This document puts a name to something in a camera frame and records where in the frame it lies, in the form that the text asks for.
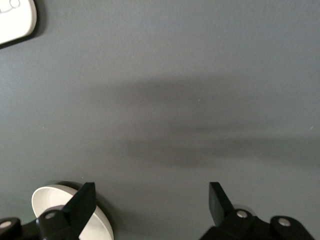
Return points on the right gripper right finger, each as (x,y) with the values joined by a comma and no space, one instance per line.
(220,210)

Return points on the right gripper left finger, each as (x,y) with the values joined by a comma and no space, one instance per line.
(75,212)

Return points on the round cream plate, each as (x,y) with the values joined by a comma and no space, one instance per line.
(50,197)

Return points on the cream tray with bear print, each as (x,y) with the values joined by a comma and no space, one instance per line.
(15,22)

